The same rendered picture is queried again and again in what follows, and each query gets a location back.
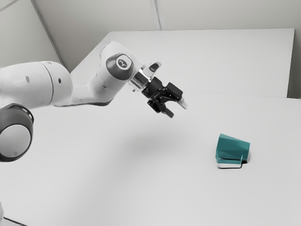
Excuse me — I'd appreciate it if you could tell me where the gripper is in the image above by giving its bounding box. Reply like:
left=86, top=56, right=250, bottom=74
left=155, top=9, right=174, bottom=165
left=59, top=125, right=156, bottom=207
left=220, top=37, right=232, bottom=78
left=142, top=77, right=189, bottom=119

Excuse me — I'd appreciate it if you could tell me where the teal faceted mug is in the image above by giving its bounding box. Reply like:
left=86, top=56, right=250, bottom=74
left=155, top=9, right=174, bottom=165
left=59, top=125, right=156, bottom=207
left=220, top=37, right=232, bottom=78
left=215, top=133, right=251, bottom=169

